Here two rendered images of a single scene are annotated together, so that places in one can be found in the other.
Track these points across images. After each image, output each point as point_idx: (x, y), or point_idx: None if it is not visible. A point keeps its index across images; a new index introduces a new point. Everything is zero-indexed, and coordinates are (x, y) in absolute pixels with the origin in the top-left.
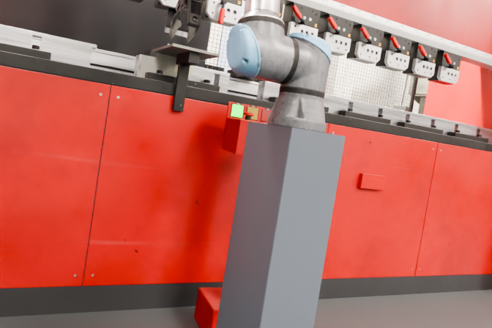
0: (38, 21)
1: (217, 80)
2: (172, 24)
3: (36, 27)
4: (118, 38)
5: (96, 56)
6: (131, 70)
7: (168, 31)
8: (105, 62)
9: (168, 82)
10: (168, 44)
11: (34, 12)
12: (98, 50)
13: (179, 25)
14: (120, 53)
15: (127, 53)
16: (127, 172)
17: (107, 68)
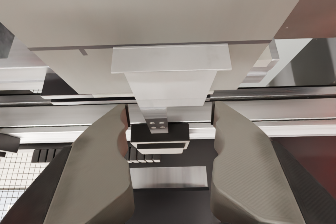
0: (318, 173)
1: (0, 51)
2: (296, 164)
3: (316, 164)
4: (210, 177)
5: (278, 113)
6: (210, 102)
7: (193, 173)
8: (259, 105)
9: None
10: (229, 66)
11: (328, 184)
12: (278, 124)
13: (236, 173)
14: (202, 156)
15: (193, 158)
16: None
17: (251, 98)
